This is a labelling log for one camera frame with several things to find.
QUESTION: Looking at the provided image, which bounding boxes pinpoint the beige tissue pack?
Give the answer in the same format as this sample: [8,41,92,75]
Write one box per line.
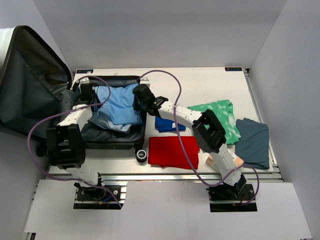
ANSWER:
[205,153,244,173]

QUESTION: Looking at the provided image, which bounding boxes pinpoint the red cloth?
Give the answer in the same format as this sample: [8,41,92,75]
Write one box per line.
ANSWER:
[148,136,200,169]

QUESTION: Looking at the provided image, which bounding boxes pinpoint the black open suitcase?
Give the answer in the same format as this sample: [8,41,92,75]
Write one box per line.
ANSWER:
[0,25,147,157]

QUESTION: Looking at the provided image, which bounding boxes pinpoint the blue label sticker left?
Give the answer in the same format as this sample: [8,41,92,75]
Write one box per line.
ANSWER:
[76,69,93,74]

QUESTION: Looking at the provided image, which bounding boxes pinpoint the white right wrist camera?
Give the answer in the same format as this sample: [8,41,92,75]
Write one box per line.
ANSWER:
[139,77,151,87]

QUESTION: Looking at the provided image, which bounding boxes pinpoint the slate blue garment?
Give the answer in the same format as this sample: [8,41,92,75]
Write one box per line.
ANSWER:
[235,118,270,170]

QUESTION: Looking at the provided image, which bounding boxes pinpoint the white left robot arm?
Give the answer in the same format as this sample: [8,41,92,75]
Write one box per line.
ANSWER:
[46,82,106,200]

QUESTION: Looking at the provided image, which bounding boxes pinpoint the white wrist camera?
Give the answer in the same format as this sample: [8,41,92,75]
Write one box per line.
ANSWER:
[75,77,90,85]
[139,77,151,87]

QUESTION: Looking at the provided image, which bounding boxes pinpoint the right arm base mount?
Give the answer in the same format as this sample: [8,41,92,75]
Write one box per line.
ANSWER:
[206,184,258,213]

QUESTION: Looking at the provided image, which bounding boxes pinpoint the blue label sticker right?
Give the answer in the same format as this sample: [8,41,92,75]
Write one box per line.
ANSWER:
[224,67,242,72]

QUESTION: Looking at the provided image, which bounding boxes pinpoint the green white tie-dye shirt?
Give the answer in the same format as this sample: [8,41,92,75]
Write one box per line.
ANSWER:
[187,99,241,145]

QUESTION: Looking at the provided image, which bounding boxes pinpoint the royal blue towel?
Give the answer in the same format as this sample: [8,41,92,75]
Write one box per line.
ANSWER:
[155,116,176,133]

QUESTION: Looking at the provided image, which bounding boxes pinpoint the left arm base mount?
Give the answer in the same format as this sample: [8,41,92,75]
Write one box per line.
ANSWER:
[73,183,123,210]

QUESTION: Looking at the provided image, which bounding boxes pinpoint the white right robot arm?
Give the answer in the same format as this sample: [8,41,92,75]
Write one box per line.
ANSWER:
[133,84,247,200]

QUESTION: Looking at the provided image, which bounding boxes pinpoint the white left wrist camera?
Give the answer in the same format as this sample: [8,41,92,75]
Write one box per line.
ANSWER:
[75,77,90,85]

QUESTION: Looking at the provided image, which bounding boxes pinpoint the blue label sticker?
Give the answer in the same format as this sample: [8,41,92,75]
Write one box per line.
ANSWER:
[224,67,242,72]
[76,69,93,74]

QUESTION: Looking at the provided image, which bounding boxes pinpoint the light blue garment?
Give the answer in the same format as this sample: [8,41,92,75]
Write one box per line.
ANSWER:
[90,83,143,133]

